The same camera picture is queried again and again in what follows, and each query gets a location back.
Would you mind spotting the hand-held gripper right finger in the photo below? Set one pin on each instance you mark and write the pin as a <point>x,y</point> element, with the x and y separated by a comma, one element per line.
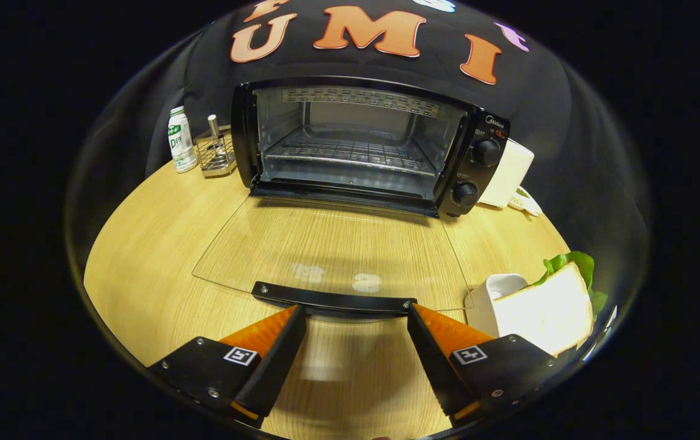
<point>432,360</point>

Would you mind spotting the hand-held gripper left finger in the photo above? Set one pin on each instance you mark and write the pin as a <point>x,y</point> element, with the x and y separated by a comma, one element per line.
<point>279,360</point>

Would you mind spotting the bread slice with lettuce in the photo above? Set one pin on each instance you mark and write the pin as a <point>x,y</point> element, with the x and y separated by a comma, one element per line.
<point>545,311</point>

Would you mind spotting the black toaster oven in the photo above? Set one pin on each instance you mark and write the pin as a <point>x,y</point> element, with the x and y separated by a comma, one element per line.
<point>485,153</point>

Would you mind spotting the white slot toaster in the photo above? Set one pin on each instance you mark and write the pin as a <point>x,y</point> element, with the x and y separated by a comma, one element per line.
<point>512,177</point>

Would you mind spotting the white plastic tray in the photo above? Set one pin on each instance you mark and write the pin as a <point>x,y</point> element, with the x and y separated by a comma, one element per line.
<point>490,293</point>

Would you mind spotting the white divided dish of beans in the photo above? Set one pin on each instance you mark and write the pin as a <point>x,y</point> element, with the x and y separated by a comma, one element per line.
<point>527,205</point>

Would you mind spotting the white bottle green label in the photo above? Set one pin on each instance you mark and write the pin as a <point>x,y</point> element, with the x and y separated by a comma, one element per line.
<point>181,143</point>

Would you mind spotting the metal shaker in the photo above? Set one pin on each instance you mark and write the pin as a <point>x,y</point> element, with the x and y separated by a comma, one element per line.
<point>214,131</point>

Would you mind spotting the black backdrop cloth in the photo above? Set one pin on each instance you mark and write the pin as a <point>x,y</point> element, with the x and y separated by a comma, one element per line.
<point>215,67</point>

